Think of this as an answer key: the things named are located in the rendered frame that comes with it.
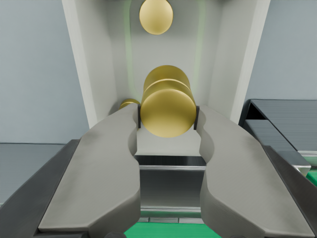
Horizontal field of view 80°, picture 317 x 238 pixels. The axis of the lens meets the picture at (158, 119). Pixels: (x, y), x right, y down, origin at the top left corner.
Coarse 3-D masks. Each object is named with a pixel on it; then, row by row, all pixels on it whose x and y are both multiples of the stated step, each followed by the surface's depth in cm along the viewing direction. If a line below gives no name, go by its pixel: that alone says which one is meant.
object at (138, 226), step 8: (136, 224) 24; (144, 224) 24; (152, 224) 24; (160, 224) 24; (168, 224) 24; (176, 224) 24; (184, 224) 24; (192, 224) 24; (200, 224) 24; (128, 232) 23; (136, 232) 23; (144, 232) 23; (152, 232) 23; (160, 232) 23; (168, 232) 23; (176, 232) 23; (184, 232) 23; (192, 232) 23; (200, 232) 23; (208, 232) 23
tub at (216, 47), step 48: (96, 0) 20; (144, 0) 22; (192, 0) 22; (240, 0) 18; (96, 48) 20; (144, 48) 24; (192, 48) 24; (240, 48) 19; (96, 96) 21; (240, 96) 20; (144, 144) 24; (192, 144) 24
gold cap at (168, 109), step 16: (160, 80) 12; (176, 80) 12; (144, 96) 11; (160, 96) 10; (176, 96) 10; (192, 96) 11; (144, 112) 11; (160, 112) 11; (176, 112) 11; (192, 112) 11; (160, 128) 12; (176, 128) 12
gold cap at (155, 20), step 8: (152, 0) 18; (160, 0) 18; (144, 8) 18; (152, 8) 18; (160, 8) 18; (168, 8) 18; (144, 16) 19; (152, 16) 19; (160, 16) 19; (168, 16) 19; (144, 24) 19; (152, 24) 19; (160, 24) 19; (168, 24) 19; (152, 32) 19; (160, 32) 19
